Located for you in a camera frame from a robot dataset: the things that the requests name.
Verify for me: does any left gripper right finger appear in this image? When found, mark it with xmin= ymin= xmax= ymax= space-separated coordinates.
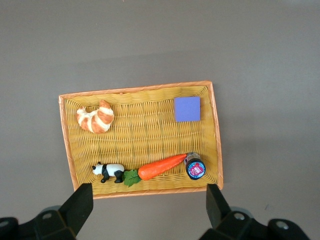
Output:
xmin=199 ymin=184 xmax=271 ymax=240

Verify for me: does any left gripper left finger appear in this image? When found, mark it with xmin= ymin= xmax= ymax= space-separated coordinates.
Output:
xmin=33 ymin=183 xmax=94 ymax=240

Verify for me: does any orange yellow wicker basket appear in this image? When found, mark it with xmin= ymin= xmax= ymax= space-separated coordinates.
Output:
xmin=58 ymin=80 xmax=224 ymax=200

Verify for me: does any black white panda figure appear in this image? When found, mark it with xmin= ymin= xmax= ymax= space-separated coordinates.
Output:
xmin=91 ymin=161 xmax=126 ymax=184

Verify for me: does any small jar with blue lid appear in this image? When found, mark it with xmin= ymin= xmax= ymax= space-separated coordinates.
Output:
xmin=183 ymin=151 xmax=207 ymax=181

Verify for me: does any orange toy carrot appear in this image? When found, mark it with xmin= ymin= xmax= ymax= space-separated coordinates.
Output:
xmin=121 ymin=153 xmax=188 ymax=188

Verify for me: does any toy croissant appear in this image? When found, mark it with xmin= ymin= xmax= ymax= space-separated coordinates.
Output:
xmin=75 ymin=99 xmax=115 ymax=135

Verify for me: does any purple foam cube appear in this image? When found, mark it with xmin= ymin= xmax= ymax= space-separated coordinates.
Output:
xmin=173 ymin=96 xmax=202 ymax=123

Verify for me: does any brown table cover sheet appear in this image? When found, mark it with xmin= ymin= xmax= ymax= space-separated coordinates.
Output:
xmin=0 ymin=0 xmax=320 ymax=240

